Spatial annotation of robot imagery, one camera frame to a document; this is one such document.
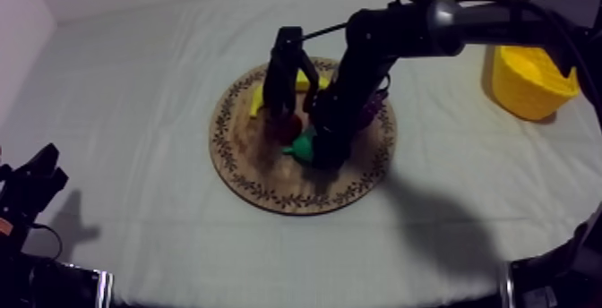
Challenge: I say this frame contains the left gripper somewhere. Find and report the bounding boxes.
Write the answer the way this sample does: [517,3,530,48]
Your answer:
[0,142,70,235]

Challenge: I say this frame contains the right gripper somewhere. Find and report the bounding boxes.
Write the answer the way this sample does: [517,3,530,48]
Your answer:
[310,60,394,170]

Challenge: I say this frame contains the round wooden board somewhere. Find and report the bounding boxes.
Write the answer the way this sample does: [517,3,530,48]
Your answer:
[208,56,400,217]

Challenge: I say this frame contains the yellow plastic basket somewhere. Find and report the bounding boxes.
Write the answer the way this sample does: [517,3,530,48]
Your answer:
[490,45,581,122]

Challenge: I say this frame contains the purple toy grapes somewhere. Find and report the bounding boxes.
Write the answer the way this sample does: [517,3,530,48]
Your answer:
[355,86,392,130]

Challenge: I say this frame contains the small red fruit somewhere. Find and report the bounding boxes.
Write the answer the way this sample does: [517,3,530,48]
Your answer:
[274,113,305,145]

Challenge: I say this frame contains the yellow toy banana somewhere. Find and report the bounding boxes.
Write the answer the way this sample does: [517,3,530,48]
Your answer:
[248,71,331,119]

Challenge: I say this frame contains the silver metal bar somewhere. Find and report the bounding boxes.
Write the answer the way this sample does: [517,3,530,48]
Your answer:
[93,268,115,308]
[499,261,515,308]

